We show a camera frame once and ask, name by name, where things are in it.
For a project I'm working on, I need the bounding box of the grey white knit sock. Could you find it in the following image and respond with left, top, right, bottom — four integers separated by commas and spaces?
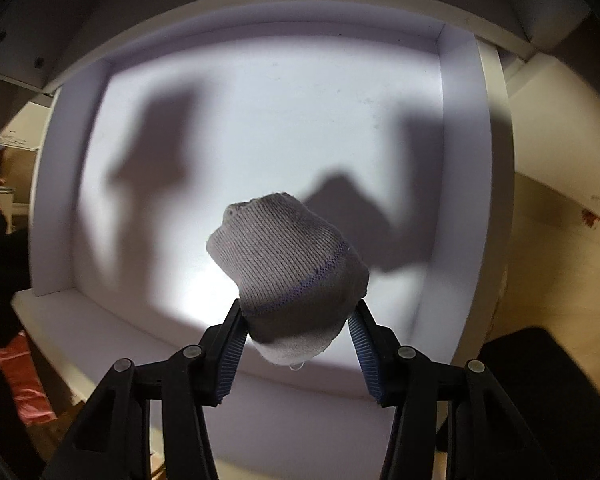
206, 191, 371, 367

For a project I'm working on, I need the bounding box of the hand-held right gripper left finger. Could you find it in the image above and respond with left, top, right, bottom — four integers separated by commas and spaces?
40, 299, 249, 480

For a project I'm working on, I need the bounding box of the red plastic bag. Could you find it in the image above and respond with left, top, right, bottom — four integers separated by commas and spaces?
0, 332, 56, 426

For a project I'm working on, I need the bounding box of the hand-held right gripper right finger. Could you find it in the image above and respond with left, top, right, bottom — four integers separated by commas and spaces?
346, 299, 556, 480

